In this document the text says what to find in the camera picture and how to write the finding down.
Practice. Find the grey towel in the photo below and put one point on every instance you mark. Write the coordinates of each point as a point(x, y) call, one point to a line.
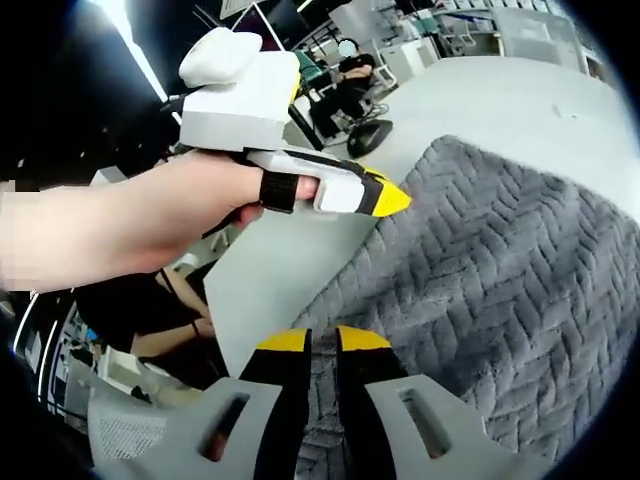
point(500, 260)

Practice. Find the person's left hand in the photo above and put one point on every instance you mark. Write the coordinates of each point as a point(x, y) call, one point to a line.
point(200, 210)

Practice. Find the grey office chair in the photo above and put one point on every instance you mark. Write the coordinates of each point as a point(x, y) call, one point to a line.
point(130, 435)

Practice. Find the white cabinet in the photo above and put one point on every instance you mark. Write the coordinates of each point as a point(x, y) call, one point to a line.
point(410, 55)

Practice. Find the person's dark clothing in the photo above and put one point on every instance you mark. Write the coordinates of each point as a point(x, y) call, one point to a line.
point(130, 310)

